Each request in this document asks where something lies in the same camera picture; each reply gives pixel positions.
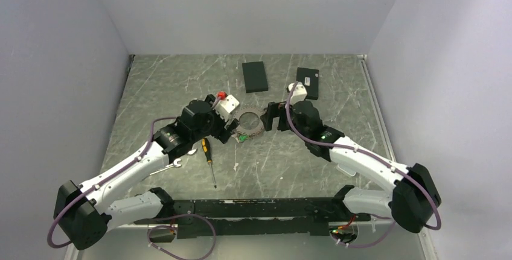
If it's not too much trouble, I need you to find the left black box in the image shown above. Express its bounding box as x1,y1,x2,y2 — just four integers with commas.
242,61,269,94

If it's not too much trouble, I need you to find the yellow black screwdriver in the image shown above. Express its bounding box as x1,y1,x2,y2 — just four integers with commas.
201,138,217,189

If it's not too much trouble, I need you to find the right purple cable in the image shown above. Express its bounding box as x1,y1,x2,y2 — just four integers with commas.
284,83,443,231

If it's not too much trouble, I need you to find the right black box with label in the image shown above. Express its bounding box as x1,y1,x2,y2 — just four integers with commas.
296,67,319,100

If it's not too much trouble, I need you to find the large silver wrench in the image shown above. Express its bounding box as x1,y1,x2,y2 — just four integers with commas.
150,158,182,176

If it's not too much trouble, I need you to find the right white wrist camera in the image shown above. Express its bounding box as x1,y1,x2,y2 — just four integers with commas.
287,82,307,105

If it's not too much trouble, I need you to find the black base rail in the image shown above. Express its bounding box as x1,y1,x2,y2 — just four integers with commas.
136,197,371,239

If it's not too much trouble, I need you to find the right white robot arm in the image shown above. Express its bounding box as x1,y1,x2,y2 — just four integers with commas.
260,101,441,233

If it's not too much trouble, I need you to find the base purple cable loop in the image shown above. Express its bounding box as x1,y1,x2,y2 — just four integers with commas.
146,214,217,260

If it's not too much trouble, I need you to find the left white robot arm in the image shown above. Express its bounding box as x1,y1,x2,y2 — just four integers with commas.
47,94,240,250

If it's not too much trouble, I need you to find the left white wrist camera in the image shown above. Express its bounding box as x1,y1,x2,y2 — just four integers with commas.
213,92,240,122

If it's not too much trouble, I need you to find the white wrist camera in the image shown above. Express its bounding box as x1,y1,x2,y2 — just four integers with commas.
213,92,240,122
287,82,307,105

